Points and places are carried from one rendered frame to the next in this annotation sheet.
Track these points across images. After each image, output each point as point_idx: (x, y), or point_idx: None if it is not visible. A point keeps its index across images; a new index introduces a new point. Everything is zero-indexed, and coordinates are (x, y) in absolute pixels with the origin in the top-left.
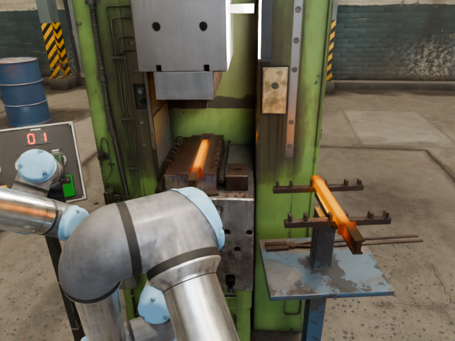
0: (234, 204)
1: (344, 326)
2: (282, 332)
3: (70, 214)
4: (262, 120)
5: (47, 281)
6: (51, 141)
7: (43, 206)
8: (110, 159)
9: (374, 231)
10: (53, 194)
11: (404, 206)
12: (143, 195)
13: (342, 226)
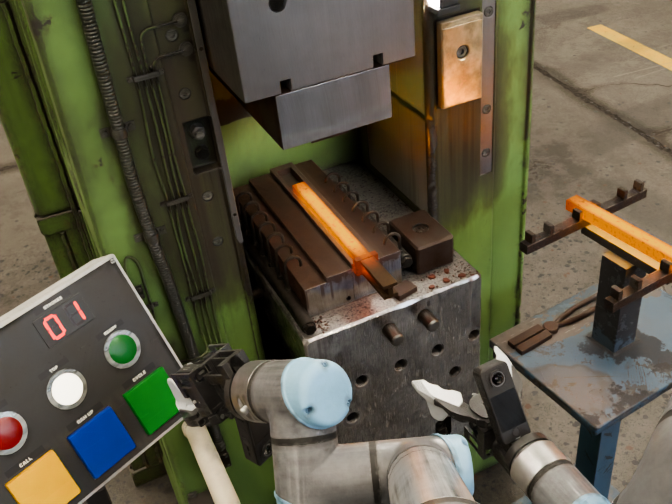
0: (450, 296)
1: (569, 414)
2: (487, 471)
3: (467, 455)
4: (439, 120)
5: None
6: (94, 313)
7: (452, 463)
8: (148, 296)
9: None
10: (261, 427)
11: (530, 167)
12: (224, 340)
13: None
